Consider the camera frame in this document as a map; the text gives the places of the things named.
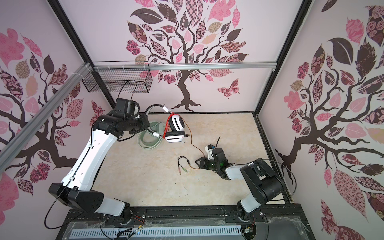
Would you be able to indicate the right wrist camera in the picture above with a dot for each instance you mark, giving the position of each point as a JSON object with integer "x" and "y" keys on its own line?
{"x": 209, "y": 149}

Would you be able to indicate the white slotted cable duct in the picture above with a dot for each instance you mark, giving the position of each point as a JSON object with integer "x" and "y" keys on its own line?
{"x": 158, "y": 233}

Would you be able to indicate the black wire mesh basket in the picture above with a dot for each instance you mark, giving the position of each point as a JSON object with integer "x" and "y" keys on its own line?
{"x": 119, "y": 77}

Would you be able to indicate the mint green headphones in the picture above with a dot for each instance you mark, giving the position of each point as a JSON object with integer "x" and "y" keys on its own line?
{"x": 146, "y": 140}

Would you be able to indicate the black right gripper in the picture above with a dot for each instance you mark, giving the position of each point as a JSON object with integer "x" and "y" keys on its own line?
{"x": 204, "y": 161}

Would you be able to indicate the left aluminium rail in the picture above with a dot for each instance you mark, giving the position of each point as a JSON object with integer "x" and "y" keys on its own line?
{"x": 12, "y": 149}

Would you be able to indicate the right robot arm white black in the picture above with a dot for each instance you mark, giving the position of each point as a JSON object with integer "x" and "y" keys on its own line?
{"x": 263, "y": 182}

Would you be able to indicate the rear aluminium rail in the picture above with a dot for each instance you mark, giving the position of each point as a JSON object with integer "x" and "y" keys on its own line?
{"x": 198, "y": 66}

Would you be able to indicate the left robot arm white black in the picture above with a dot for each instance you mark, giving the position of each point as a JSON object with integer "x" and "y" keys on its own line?
{"x": 75, "y": 189}

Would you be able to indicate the aluminium rail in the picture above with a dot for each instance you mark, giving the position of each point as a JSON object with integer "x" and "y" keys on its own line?
{"x": 12, "y": 149}
{"x": 198, "y": 66}

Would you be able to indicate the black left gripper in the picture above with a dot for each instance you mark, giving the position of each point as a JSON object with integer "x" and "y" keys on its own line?
{"x": 145, "y": 124}

